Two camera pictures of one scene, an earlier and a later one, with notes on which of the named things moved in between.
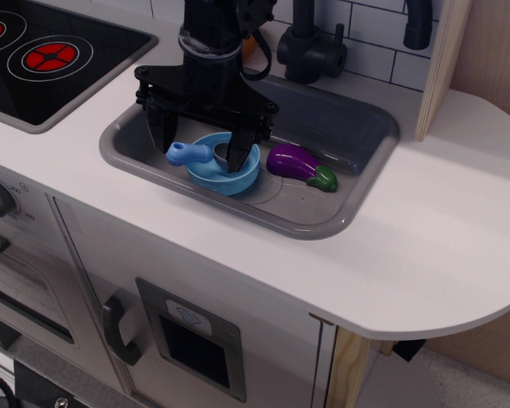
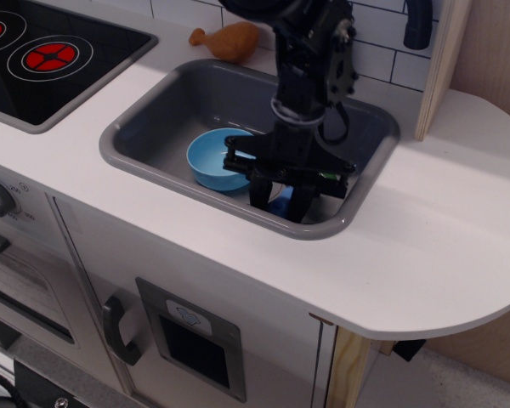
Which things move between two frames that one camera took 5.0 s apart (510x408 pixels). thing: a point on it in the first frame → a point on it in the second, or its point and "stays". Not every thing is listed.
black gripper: x=212 y=88 → x=287 y=153
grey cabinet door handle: x=111 y=314 stays
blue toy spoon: x=180 y=154 → x=282 y=205
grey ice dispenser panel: x=195 y=341 stays
